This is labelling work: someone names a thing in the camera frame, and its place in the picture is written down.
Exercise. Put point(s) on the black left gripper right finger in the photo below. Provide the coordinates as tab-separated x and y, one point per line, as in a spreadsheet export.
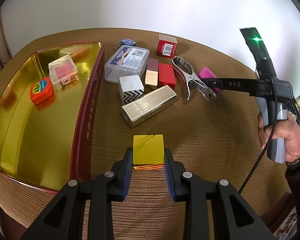
233	217

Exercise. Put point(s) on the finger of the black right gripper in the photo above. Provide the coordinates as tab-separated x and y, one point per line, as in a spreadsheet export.
232	83

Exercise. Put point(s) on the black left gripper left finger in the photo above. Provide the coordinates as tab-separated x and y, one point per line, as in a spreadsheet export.
63	217

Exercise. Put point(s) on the plain red block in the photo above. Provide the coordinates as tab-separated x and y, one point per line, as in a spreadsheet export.
166	76

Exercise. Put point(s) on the gold base clear red box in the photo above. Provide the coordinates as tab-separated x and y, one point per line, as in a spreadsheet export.
151	76

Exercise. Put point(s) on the yellow gold cube box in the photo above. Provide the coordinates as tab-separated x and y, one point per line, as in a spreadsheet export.
148	152

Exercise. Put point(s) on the person right hand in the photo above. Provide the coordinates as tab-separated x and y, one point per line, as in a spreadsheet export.
288	129

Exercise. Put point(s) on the pink eraser block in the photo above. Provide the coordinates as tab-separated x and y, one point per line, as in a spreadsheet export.
207	73

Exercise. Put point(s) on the metal hole punch pliers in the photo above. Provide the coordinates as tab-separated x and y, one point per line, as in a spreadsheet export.
184	72

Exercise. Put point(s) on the gold tin tray red rim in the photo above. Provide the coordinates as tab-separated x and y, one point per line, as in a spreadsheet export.
44	146

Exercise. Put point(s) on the red box with barcode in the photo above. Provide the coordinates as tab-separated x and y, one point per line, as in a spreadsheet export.
166	46

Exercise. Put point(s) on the long silver ribbed box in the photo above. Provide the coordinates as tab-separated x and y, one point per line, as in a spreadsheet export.
147	106

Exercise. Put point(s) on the white box black chevrons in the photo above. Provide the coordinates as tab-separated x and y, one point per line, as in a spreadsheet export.
130	88

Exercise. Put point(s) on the orange tape measure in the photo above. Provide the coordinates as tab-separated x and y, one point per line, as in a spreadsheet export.
41	90

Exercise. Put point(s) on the clear plastic case with label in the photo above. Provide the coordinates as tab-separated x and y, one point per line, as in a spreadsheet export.
126	61

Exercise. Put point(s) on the small clear box red insert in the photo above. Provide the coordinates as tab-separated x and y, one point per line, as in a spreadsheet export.
62	71

